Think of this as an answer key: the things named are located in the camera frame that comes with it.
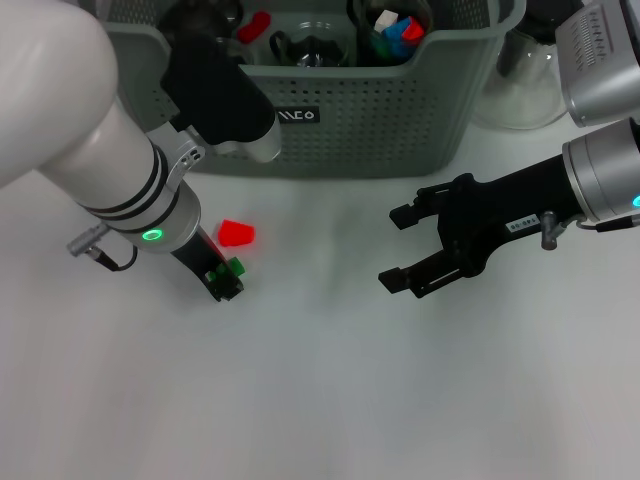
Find orange wedge toy block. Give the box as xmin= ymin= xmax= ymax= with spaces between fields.
xmin=217 ymin=218 xmax=257 ymax=248

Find white toy brick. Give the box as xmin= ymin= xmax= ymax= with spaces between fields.
xmin=373 ymin=8 xmax=399 ymax=34

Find right arm metal cable connector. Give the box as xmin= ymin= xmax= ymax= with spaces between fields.
xmin=538 ymin=209 xmax=640 ymax=250

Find black round teapot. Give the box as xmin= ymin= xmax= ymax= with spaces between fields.
xmin=158 ymin=0 xmax=246 ymax=44

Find left arm cable with connector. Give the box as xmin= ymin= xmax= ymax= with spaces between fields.
xmin=66 ymin=223 xmax=140 ymax=273

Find grey perforated storage bin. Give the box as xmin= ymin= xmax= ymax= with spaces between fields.
xmin=102 ymin=0 xmax=529 ymax=180

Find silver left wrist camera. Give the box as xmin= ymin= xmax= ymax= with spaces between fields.
xmin=159 ymin=36 xmax=284 ymax=164

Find dark red curved brick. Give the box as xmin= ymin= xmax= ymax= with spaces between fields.
xmin=236 ymin=12 xmax=272 ymax=44

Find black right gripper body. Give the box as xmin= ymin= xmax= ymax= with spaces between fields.
xmin=436 ymin=156 xmax=577 ymax=279

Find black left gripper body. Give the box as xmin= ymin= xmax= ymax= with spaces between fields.
xmin=169 ymin=227 xmax=227 ymax=286

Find green sloped toy brick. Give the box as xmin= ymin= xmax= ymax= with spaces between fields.
xmin=208 ymin=256 xmax=247 ymax=280

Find blue square toy plate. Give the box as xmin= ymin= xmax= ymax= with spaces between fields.
xmin=383 ymin=20 xmax=416 ymax=57

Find glass carafe with black lid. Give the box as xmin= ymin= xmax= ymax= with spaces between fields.
xmin=472 ymin=9 xmax=569 ymax=132

